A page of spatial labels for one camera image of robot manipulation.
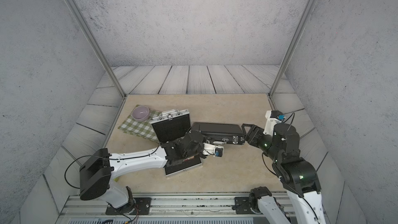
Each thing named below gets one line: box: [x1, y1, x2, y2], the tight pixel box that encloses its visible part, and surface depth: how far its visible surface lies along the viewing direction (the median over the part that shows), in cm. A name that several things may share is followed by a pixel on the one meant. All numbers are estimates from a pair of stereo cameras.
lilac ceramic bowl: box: [131, 105, 150, 122], surface depth 107 cm
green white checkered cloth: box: [117, 109, 163, 144], surface depth 104 cm
